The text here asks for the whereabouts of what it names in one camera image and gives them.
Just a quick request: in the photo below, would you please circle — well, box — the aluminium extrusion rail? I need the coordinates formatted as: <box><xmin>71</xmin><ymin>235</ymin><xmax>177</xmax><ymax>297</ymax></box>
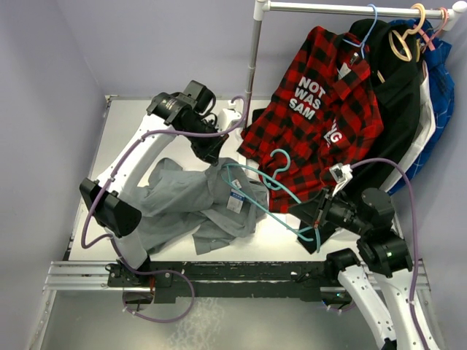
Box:
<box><xmin>43</xmin><ymin>258</ymin><xmax>431</xmax><ymax>292</ymax></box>

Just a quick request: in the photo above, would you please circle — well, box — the beige wooden hanger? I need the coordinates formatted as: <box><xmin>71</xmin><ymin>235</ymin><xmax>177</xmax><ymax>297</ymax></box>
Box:
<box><xmin>369</xmin><ymin>4</ymin><xmax>425</xmax><ymax>85</ymax></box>

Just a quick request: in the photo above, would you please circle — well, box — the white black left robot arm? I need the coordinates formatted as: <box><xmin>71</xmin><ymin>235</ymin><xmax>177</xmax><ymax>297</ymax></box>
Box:
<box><xmin>80</xmin><ymin>80</ymin><xmax>242</xmax><ymax>286</ymax></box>

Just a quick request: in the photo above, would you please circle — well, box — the grey button-up shirt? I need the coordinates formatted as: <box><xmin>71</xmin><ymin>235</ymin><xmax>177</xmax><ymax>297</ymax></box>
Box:
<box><xmin>131</xmin><ymin>157</ymin><xmax>268</xmax><ymax>254</ymax></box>

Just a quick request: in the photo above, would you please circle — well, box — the pink plastic hanger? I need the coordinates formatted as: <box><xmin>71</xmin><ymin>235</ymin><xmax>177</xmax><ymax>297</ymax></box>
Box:
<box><xmin>417</xmin><ymin>7</ymin><xmax>449</xmax><ymax>53</ymax></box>

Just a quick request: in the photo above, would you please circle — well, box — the red black plaid shirt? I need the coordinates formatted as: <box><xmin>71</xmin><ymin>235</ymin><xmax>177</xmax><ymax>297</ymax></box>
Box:
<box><xmin>238</xmin><ymin>26</ymin><xmax>383</xmax><ymax>214</ymax></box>

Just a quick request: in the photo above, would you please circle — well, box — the light blue wire hanger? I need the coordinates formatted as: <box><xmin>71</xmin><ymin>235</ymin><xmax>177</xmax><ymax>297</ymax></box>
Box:
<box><xmin>342</xmin><ymin>3</ymin><xmax>377</xmax><ymax>59</ymax></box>

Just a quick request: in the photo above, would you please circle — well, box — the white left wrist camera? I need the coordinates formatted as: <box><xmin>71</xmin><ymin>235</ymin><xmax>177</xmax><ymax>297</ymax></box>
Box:
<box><xmin>217</xmin><ymin>100</ymin><xmax>242</xmax><ymax>132</ymax></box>

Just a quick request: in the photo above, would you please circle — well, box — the black hanging shirt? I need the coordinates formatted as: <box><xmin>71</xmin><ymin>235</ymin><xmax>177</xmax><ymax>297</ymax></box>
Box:
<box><xmin>251</xmin><ymin>18</ymin><xmax>426</xmax><ymax>255</ymax></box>

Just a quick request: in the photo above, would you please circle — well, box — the white hanging shirt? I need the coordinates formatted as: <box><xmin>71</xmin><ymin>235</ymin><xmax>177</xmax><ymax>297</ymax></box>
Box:
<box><xmin>359</xmin><ymin>61</ymin><xmax>437</xmax><ymax>219</ymax></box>

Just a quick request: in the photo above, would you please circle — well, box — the silver clothes rack frame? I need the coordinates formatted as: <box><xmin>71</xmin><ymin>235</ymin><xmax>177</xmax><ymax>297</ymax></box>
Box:
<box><xmin>233</xmin><ymin>0</ymin><xmax>467</xmax><ymax>172</ymax></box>

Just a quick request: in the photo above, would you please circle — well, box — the blue checked shirt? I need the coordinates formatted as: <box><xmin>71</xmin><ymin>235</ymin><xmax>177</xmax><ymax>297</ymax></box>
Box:
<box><xmin>367</xmin><ymin>19</ymin><xmax>455</xmax><ymax>175</ymax></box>

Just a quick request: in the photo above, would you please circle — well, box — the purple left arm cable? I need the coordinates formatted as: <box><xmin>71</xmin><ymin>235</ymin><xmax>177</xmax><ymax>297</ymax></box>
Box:
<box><xmin>80</xmin><ymin>95</ymin><xmax>246</xmax><ymax>249</ymax></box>

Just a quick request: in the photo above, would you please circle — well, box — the teal plastic hanger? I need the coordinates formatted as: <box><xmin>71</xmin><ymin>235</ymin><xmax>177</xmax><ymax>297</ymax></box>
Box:
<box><xmin>222</xmin><ymin>149</ymin><xmax>322</xmax><ymax>253</ymax></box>

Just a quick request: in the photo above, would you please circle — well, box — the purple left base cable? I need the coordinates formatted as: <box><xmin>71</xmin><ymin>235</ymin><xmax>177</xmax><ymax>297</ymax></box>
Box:
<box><xmin>122</xmin><ymin>266</ymin><xmax>197</xmax><ymax>323</ymax></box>

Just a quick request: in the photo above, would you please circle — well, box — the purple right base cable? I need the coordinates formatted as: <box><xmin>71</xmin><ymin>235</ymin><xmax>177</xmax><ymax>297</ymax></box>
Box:
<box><xmin>326</xmin><ymin>279</ymin><xmax>369</xmax><ymax>315</ymax></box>

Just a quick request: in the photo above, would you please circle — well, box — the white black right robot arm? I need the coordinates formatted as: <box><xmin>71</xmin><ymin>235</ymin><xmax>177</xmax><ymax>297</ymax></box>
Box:
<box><xmin>288</xmin><ymin>188</ymin><xmax>439</xmax><ymax>349</ymax></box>

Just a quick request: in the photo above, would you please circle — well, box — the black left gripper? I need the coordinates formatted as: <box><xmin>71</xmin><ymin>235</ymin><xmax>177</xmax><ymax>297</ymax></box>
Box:
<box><xmin>182</xmin><ymin>119</ymin><xmax>230</xmax><ymax>167</ymax></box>

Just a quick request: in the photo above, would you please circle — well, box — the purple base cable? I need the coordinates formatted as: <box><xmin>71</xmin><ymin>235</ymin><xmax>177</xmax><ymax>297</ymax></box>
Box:
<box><xmin>122</xmin><ymin>266</ymin><xmax>197</xmax><ymax>323</ymax></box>
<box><xmin>326</xmin><ymin>279</ymin><xmax>369</xmax><ymax>315</ymax></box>

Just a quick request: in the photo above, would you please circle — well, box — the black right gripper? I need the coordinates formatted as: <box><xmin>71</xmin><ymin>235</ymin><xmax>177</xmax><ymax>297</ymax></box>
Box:
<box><xmin>287</xmin><ymin>183</ymin><xmax>368</xmax><ymax>234</ymax></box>

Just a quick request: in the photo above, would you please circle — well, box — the blue white paper hang tag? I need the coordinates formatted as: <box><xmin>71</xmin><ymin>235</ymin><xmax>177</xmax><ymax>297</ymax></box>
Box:
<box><xmin>226</xmin><ymin>190</ymin><xmax>245</xmax><ymax>214</ymax></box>

